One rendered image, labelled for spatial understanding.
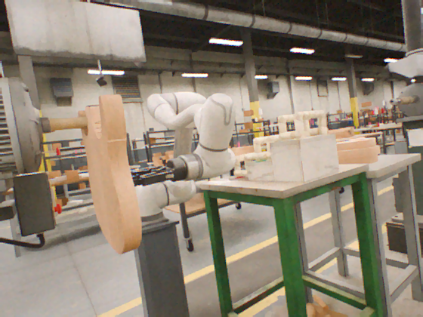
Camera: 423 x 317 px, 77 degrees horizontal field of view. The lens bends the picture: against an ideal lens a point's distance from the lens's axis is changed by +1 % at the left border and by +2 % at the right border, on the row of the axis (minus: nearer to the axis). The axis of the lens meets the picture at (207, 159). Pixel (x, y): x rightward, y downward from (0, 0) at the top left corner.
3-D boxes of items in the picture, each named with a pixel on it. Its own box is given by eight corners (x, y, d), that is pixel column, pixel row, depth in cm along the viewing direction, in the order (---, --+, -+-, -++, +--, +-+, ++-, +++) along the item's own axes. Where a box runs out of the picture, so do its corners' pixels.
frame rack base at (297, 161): (305, 183, 103) (299, 139, 102) (273, 182, 116) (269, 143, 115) (340, 170, 120) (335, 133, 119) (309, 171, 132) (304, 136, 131)
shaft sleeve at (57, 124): (49, 126, 77) (50, 132, 75) (47, 117, 75) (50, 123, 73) (113, 121, 87) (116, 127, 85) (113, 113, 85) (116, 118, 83)
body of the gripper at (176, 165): (188, 182, 84) (161, 188, 79) (175, 177, 91) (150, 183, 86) (186, 158, 83) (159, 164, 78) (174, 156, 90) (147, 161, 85)
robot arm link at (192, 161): (189, 176, 95) (174, 180, 92) (187, 152, 93) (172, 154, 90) (203, 180, 87) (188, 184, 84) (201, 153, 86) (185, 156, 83)
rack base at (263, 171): (275, 182, 115) (272, 161, 115) (248, 180, 128) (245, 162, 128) (310, 170, 132) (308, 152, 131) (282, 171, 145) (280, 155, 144)
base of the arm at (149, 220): (128, 223, 171) (127, 215, 171) (162, 215, 180) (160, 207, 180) (133, 230, 154) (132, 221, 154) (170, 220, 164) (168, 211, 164)
